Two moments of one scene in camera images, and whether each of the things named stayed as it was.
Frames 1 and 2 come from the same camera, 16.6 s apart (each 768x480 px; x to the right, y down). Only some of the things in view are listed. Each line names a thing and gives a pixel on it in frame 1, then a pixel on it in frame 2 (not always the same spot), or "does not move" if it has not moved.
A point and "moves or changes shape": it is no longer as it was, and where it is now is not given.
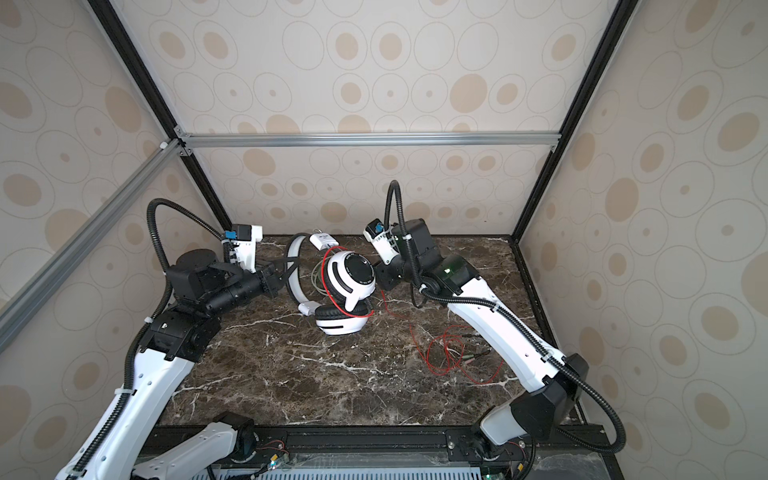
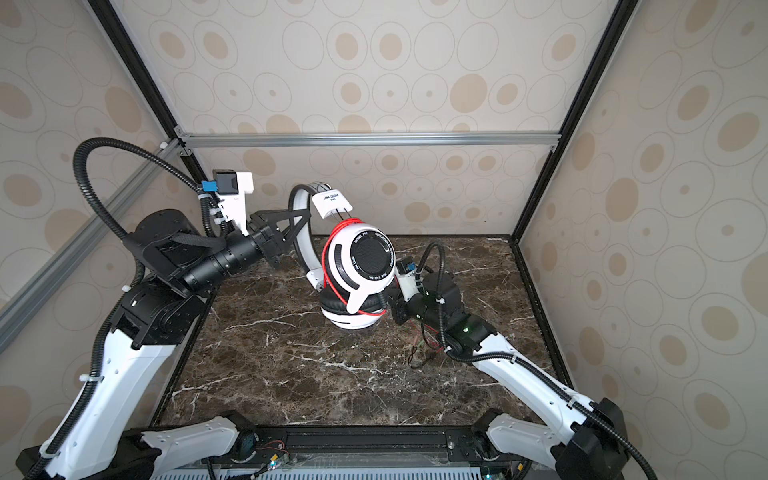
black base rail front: x=568 y=442 does not move
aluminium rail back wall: x=370 y=140 does not move
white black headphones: x=351 y=276 moves or changes shape
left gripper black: x=272 y=278 to x=264 y=223
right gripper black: x=382 y=279 to x=398 y=307
